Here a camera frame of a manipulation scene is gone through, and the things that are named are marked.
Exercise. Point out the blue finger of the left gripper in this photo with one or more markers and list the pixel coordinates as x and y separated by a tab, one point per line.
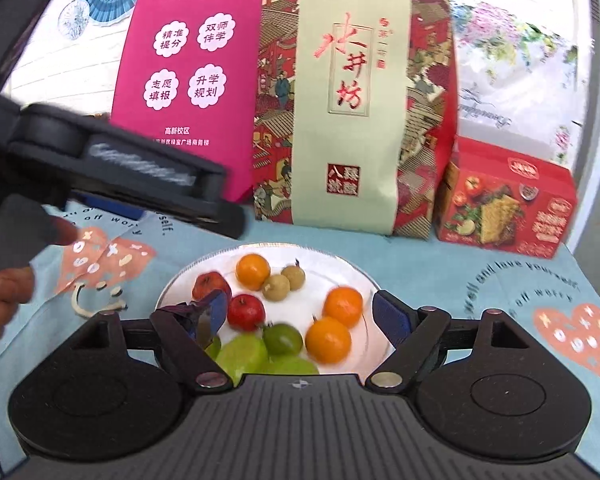
105	204
201	205

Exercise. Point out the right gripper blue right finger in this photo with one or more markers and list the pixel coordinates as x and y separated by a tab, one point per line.
416	336

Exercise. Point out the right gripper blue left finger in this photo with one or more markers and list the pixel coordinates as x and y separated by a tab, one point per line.
184	332

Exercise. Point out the red wrinkled fruit front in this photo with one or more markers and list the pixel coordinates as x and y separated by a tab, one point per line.
207	283

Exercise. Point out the red round fruit back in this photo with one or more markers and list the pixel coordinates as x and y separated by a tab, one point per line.
245	312

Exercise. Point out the small orange mandarin back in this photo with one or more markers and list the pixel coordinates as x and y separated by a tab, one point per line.
252	270

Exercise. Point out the orange mandarin with stem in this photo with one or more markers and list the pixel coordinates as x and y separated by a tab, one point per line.
344	304

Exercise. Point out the small green round fruit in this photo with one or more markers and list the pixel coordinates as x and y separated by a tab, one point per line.
282	339
214	347

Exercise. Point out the large orange mandarin front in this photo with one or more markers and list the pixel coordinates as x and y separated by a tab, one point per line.
328	341

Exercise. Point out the small green round fruit front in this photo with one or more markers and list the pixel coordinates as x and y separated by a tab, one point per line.
214	347

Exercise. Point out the person's left hand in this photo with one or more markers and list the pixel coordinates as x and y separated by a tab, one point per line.
17	284

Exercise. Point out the teal printed tablecloth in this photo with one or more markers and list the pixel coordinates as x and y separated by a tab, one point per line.
461	280

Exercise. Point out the red cracker box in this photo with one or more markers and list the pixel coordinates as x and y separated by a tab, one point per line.
495	198

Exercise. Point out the pink fabric bag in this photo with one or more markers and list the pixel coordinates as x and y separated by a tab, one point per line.
188	79

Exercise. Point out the green red liquor gift bag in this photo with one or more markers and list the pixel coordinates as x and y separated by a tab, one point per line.
356	113

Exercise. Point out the white floral plastic bag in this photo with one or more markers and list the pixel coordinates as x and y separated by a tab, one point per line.
519	85

